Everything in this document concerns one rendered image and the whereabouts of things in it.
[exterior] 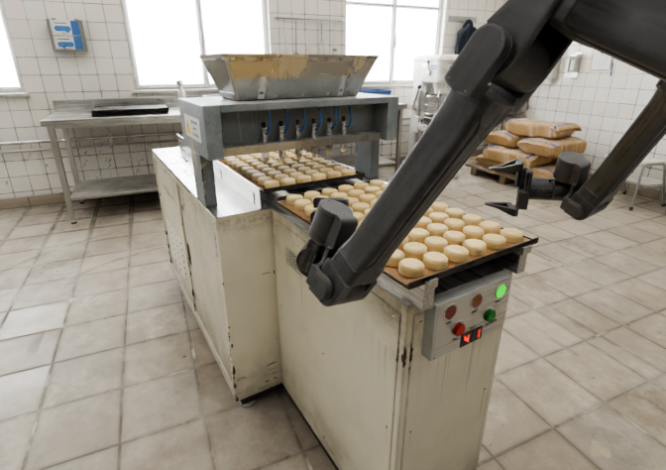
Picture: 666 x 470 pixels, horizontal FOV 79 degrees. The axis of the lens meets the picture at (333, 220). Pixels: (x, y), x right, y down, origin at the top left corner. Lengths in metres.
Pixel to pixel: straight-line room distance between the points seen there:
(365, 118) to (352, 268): 1.08
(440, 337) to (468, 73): 0.60
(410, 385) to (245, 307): 0.72
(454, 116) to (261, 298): 1.15
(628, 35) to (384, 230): 0.32
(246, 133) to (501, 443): 1.43
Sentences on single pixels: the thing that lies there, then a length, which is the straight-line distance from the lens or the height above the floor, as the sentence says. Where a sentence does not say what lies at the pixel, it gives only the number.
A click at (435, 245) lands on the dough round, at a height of 0.92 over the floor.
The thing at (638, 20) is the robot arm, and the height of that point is 1.32.
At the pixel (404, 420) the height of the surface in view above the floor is 0.52.
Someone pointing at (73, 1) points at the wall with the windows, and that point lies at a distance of 4.64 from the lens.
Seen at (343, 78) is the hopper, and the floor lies 1.24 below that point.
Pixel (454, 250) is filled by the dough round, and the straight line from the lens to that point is 0.89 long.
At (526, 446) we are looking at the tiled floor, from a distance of 1.81.
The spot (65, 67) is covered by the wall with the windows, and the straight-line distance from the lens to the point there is 4.63.
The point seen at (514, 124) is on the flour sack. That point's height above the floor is 0.65.
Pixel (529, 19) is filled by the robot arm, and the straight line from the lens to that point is 0.46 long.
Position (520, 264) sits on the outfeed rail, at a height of 0.86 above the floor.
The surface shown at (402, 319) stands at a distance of 0.87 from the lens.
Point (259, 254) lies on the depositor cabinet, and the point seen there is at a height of 0.68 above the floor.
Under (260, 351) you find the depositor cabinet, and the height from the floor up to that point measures 0.28.
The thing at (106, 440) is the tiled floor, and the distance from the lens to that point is 1.88.
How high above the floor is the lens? 1.29
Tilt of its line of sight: 21 degrees down
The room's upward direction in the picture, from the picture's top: straight up
